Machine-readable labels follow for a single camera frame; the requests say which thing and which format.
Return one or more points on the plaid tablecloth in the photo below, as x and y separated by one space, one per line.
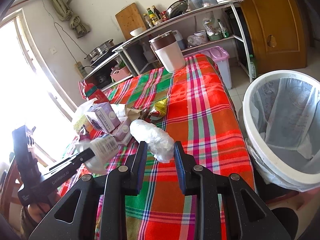
201 115

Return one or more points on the dark soy sauce bottle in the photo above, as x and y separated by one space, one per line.
157 13

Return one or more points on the metal kitchen shelf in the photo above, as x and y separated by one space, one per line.
187 24

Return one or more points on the red kids water bottle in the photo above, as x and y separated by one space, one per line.
90 91

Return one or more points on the white brown lidded mug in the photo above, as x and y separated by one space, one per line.
168 51

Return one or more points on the yellow snack wrapper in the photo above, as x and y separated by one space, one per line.
159 110

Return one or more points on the white plastic jug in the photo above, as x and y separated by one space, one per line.
179 39

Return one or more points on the white blue yogurt cup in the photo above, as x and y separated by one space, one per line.
104 148

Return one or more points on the white trash bin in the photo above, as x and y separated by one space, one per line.
280 112

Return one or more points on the wooden cutting board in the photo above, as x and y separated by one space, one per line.
130 19

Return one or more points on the wooden door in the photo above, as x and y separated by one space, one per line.
277 34

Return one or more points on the clear plastic bag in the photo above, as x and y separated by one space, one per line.
160 143

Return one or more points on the crumpled white paper bag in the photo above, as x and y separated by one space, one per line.
122 111

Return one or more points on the black frying pan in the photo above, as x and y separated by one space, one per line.
176 9

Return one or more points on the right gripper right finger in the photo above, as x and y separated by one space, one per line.
246 215

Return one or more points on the white power strip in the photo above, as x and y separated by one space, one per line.
80 69

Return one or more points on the pink plastic basket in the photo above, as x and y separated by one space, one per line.
118 74

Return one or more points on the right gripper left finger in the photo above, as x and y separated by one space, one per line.
74 216

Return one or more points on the person's left hand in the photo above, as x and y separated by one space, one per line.
37 211

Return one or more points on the purple grape milk carton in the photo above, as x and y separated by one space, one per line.
102 117

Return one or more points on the steel pot with lid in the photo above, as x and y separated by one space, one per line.
99 50

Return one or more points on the green cap oil bottle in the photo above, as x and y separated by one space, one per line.
152 16

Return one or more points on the red strawberry milk carton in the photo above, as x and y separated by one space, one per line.
122 132

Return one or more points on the pink lidded storage box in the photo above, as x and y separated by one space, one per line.
221 58

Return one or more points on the white ceramic bowl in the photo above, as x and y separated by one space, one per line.
137 32

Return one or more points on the low white side shelf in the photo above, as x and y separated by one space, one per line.
102 68

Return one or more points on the yellow tissue pack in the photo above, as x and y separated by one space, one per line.
80 119

